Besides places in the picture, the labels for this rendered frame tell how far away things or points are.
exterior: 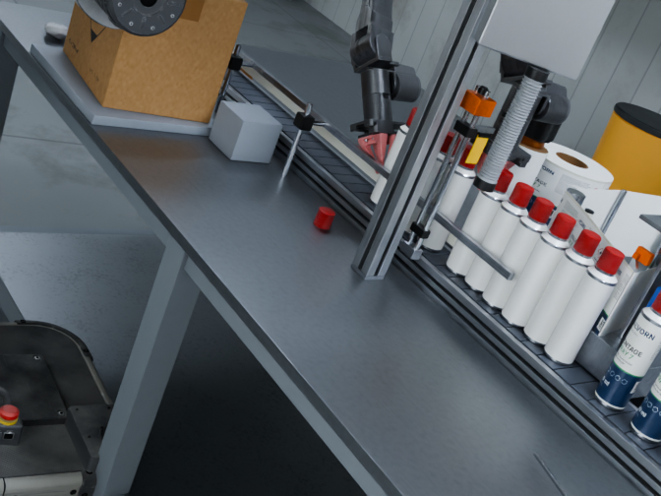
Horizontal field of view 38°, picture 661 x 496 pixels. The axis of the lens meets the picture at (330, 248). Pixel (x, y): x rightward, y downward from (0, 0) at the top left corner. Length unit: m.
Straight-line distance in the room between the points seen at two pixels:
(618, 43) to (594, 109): 0.39
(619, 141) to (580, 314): 3.39
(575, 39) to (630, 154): 3.36
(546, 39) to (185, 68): 0.79
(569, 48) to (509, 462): 0.63
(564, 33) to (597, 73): 4.34
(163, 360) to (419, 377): 0.53
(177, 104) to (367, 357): 0.79
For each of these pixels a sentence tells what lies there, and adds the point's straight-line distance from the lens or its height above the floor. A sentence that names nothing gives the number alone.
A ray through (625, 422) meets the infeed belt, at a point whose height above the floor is 0.88.
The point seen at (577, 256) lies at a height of 1.05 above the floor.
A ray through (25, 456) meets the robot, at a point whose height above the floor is 0.24.
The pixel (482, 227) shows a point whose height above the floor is 0.98.
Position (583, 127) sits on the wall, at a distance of 5.87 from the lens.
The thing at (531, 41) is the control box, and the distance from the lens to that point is 1.53.
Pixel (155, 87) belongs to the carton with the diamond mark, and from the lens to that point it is 1.99.
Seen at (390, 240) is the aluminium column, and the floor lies 0.91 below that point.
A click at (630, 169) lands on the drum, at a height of 0.50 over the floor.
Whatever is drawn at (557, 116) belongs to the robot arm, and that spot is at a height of 1.18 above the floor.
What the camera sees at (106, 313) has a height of 0.22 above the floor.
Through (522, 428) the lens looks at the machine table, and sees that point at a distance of 1.48.
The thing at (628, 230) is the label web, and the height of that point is 0.98.
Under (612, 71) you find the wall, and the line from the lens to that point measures 5.81.
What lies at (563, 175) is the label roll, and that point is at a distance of 2.14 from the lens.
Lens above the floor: 1.53
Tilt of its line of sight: 24 degrees down
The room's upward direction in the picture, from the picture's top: 22 degrees clockwise
